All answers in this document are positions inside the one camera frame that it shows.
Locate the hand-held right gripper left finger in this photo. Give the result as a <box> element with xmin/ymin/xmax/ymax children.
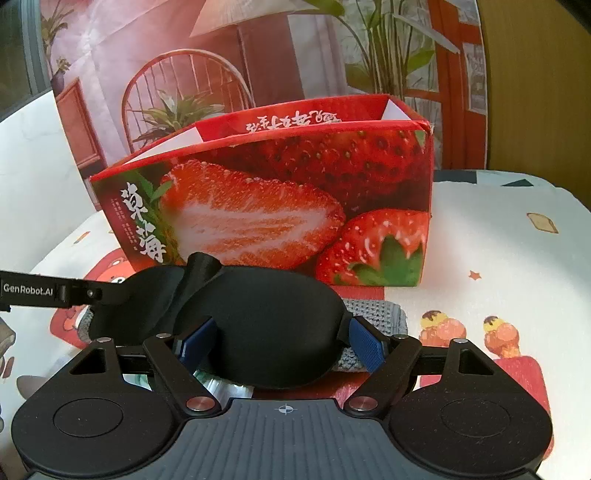
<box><xmin>68</xmin><ymin>316</ymin><xmax>223</xmax><ymax>418</ymax></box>

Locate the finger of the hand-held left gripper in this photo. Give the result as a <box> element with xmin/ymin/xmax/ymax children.
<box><xmin>69</xmin><ymin>277</ymin><xmax>137</xmax><ymax>308</ymax></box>

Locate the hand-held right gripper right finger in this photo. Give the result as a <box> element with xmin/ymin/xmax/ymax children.
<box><xmin>344</xmin><ymin>316</ymin><xmax>498</xmax><ymax>415</ymax></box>

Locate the black eye mask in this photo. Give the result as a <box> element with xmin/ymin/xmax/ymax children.
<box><xmin>88</xmin><ymin>253</ymin><xmax>357</xmax><ymax>389</ymax></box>

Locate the printed room scene backdrop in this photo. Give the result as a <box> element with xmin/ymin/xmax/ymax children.
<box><xmin>39</xmin><ymin>0</ymin><xmax>490</xmax><ymax>214</ymax></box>

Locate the wooden panel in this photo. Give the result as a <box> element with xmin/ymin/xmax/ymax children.
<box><xmin>478</xmin><ymin>0</ymin><xmax>591</xmax><ymax>205</ymax></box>

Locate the red strawberry print cardboard box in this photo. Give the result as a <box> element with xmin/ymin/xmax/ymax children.
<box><xmin>90</xmin><ymin>93</ymin><xmax>437</xmax><ymax>289</ymax></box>

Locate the grey knit cloth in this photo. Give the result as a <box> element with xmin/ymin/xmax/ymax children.
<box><xmin>76</xmin><ymin>298</ymin><xmax>410</xmax><ymax>373</ymax></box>

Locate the shiny plastic packet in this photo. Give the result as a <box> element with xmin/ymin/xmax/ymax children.
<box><xmin>124</xmin><ymin>368</ymin><xmax>256</xmax><ymax>401</ymax></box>

